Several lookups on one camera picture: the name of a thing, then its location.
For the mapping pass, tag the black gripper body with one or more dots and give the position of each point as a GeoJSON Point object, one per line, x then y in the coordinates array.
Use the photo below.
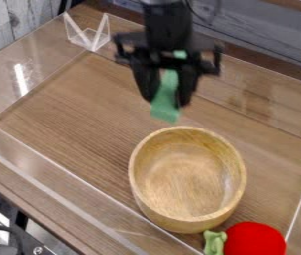
{"type": "Point", "coordinates": [166, 43]}

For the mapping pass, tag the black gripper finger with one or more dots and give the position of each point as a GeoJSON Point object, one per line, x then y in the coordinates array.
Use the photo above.
{"type": "Point", "coordinates": [187, 80]}
{"type": "Point", "coordinates": [147, 79]}

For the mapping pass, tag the green rectangular block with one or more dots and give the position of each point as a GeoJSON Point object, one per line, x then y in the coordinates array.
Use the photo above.
{"type": "Point", "coordinates": [163, 107]}

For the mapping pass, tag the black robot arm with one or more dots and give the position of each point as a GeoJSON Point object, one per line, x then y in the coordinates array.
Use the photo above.
{"type": "Point", "coordinates": [166, 1]}

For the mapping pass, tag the brown wooden bowl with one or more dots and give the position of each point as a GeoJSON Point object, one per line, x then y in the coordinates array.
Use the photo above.
{"type": "Point", "coordinates": [187, 178]}

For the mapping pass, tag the small green toy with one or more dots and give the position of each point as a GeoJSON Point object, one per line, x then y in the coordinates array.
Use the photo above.
{"type": "Point", "coordinates": [214, 242]}

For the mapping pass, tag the red plush ball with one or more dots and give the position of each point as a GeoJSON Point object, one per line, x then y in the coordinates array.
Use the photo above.
{"type": "Point", "coordinates": [250, 238]}

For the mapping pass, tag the clear acrylic corner bracket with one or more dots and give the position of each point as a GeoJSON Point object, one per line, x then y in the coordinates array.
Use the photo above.
{"type": "Point", "coordinates": [88, 38]}

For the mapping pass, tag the clear acrylic tray wall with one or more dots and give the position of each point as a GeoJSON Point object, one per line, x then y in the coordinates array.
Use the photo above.
{"type": "Point", "coordinates": [84, 217]}

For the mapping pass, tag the black table frame bracket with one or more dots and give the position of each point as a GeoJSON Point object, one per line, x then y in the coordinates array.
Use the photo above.
{"type": "Point", "coordinates": [16, 242]}

